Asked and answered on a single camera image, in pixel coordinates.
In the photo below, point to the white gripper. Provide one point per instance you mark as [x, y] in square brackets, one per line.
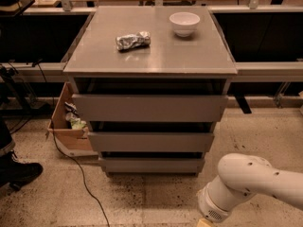
[210, 207]

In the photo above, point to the grey bottom drawer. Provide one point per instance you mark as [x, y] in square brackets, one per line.
[151, 165]

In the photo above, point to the grey drawer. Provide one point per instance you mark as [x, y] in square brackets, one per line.
[150, 141]
[151, 165]
[132, 108]

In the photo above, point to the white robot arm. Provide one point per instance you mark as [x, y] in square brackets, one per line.
[241, 177]

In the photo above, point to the grey middle drawer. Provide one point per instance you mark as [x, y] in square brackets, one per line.
[150, 141]

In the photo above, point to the grey drawer cabinet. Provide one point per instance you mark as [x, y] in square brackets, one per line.
[151, 87]

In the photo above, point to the grey top drawer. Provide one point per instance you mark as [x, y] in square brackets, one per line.
[132, 108]

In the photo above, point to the cardboard box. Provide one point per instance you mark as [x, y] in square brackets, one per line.
[71, 139]

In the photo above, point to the crumpled snack packets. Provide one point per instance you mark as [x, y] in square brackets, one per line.
[73, 117]

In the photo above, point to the crumpled silver foil bag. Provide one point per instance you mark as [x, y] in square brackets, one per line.
[130, 41]

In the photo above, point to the black shoe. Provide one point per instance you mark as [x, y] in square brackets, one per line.
[17, 174]

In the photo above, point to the white ceramic bowl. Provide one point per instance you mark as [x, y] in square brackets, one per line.
[184, 23]

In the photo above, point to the grey metal rail frame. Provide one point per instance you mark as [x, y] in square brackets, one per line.
[268, 70]

